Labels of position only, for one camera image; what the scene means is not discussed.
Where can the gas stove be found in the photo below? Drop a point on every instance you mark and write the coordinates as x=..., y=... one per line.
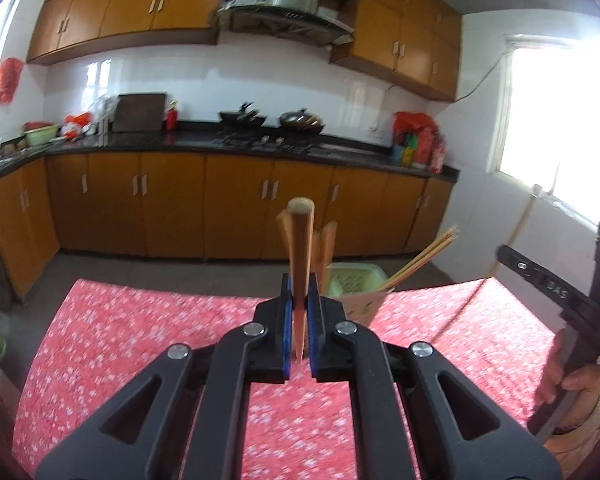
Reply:
x=268, y=141

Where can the black kitchen countertop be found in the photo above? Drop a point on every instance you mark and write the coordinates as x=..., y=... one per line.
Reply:
x=197, y=137

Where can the red bottle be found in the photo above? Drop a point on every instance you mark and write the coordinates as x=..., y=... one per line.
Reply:
x=171, y=117

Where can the green plastic basket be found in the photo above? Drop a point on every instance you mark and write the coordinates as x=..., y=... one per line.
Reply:
x=353, y=278

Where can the person's right hand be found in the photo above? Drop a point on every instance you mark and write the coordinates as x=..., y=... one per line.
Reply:
x=584, y=382

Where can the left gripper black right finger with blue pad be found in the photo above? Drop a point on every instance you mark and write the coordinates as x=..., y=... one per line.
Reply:
x=415, y=415

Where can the green basin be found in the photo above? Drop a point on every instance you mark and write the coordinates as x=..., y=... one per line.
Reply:
x=39, y=134

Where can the perforated metal utensil holder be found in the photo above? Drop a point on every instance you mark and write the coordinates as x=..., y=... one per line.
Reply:
x=362, y=308

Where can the brown kitchen cabinets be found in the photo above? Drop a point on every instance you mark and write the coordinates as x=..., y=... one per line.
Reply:
x=187, y=205
x=414, y=44

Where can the steel range hood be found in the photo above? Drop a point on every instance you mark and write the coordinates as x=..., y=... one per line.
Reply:
x=314, y=22

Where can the brown upper kitchen cabinets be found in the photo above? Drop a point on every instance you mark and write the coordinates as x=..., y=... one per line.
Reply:
x=414, y=44

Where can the red bag hanging on wall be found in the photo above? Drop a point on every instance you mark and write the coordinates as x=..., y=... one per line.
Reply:
x=10, y=72

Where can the dark wooden cutting board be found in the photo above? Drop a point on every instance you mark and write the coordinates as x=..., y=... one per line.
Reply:
x=139, y=112

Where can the red white bag on counter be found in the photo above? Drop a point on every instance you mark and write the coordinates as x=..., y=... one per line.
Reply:
x=75, y=126

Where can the red plastic bag on counter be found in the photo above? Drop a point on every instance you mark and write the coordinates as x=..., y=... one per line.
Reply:
x=417, y=142

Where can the brown lower kitchen cabinets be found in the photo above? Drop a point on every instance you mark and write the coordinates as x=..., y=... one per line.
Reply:
x=187, y=205

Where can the black wok with lid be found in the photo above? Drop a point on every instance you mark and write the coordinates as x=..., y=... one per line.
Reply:
x=301, y=123

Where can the bright window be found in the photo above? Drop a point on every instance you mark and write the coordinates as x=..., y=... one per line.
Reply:
x=548, y=128

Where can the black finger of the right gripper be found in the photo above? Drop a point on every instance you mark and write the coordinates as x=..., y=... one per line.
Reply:
x=566, y=296

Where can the black wok left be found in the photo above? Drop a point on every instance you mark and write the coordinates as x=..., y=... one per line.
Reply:
x=244, y=120

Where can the pink floral tablecloth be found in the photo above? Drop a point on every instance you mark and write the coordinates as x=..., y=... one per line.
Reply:
x=103, y=335

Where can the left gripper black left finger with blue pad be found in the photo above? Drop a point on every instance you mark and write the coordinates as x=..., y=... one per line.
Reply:
x=184, y=415

